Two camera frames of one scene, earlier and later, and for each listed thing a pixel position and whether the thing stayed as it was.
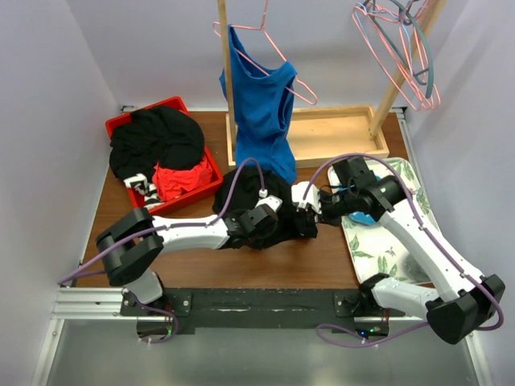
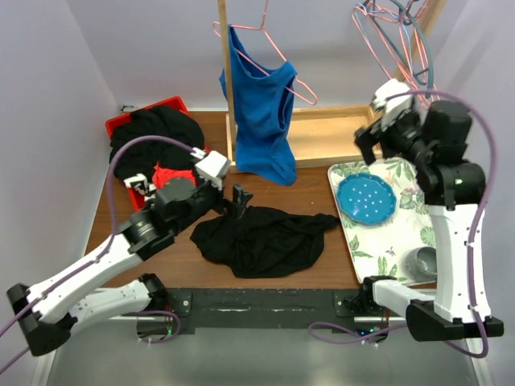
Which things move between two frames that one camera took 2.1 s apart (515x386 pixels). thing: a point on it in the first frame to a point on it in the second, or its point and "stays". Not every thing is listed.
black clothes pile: x=155 y=136 stays
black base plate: x=348 y=311 stays
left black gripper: x=257 y=244 to x=240 y=197
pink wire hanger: x=262 y=28 stays
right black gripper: x=324 y=218 to x=366 y=136
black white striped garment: x=142 y=186 stays
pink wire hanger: x=396 y=43 stays
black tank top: x=239 y=188 to x=265 y=241
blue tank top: x=261 y=100 stays
